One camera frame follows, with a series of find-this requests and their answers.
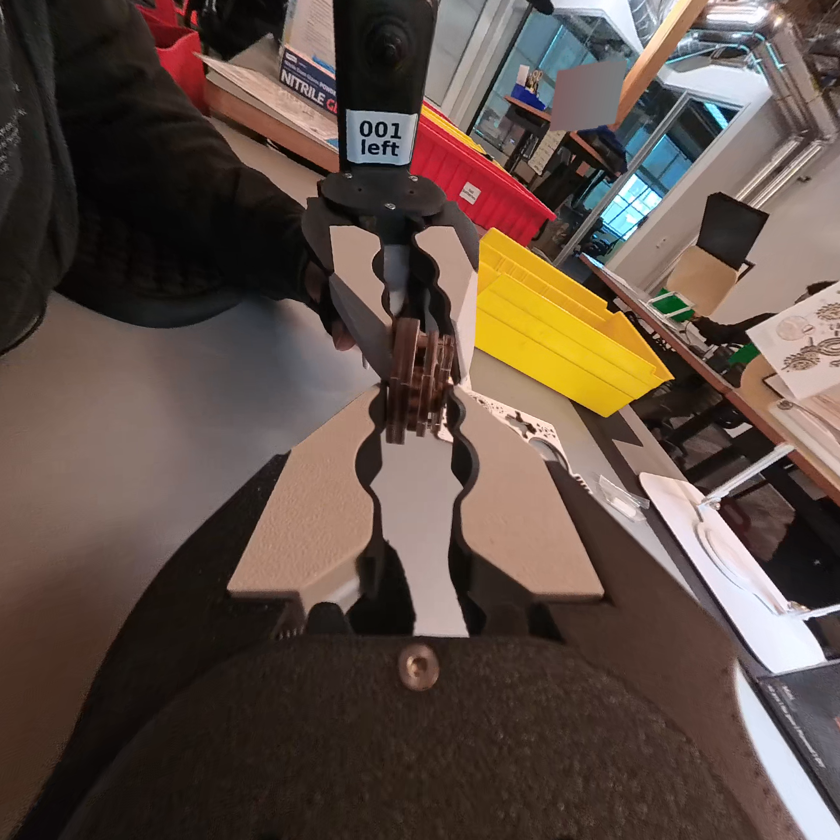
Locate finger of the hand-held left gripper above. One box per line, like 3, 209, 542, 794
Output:
327, 225, 406, 375
412, 225, 480, 389

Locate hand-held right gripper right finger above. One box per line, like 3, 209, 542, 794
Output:
448, 387, 606, 614

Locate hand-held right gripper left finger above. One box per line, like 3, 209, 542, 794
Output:
226, 384, 388, 611

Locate wooden sheet with round holes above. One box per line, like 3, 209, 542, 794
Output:
456, 387, 592, 493

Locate round wooden gear assembly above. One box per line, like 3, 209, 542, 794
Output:
384, 315, 460, 444

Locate person's left forearm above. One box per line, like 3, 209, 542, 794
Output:
56, 0, 315, 322

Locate person's left hand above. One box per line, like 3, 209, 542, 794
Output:
303, 259, 361, 353

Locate blue glove box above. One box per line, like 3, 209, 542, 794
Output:
279, 42, 339, 120

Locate clear plastic parts bag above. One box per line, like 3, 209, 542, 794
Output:
597, 474, 651, 522

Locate yellow plastic bin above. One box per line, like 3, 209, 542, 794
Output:
474, 228, 676, 417

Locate black chair armrest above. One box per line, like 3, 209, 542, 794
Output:
85, 289, 247, 329

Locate white stand base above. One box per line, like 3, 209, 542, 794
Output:
640, 472, 828, 673

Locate long wooden table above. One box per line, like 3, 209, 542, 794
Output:
577, 252, 840, 506

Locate black softbox hood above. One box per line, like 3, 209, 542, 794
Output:
696, 192, 770, 271

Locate gear instruction booklet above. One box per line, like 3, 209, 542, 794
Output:
747, 281, 840, 401

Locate black puzzle box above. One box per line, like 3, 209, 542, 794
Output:
755, 661, 840, 824

